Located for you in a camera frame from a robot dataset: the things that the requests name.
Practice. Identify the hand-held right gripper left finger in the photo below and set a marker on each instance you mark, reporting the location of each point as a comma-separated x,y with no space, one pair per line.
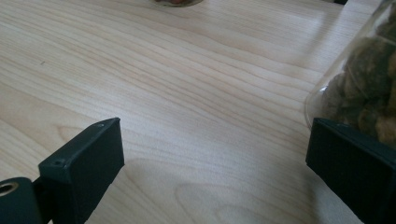
84,168

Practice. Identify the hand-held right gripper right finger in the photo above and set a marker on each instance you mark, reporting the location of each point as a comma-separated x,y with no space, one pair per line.
358,168

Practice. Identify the glass jar brown contents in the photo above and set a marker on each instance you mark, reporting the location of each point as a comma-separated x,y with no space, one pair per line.
367,77

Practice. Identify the tall glass jar red contents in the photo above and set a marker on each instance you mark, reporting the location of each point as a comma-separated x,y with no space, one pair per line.
176,2

